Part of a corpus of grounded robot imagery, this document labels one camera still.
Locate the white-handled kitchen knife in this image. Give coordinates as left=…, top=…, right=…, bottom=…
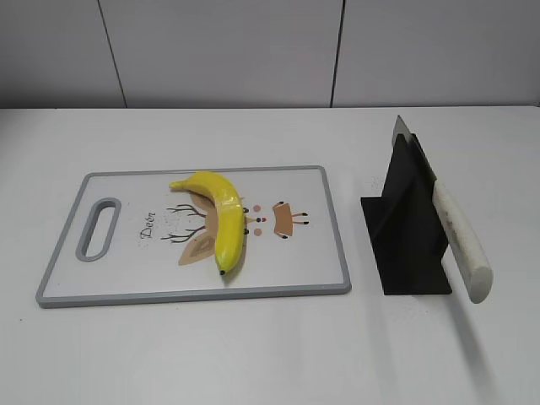
left=391, top=116, right=494, bottom=304

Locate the yellow plastic banana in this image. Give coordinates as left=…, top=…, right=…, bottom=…
left=169, top=171, right=245, bottom=275

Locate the white grey-rimmed cutting board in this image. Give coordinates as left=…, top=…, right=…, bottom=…
left=35, top=165, right=351, bottom=308

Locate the black knife stand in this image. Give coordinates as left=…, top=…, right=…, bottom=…
left=360, top=133, right=451, bottom=295

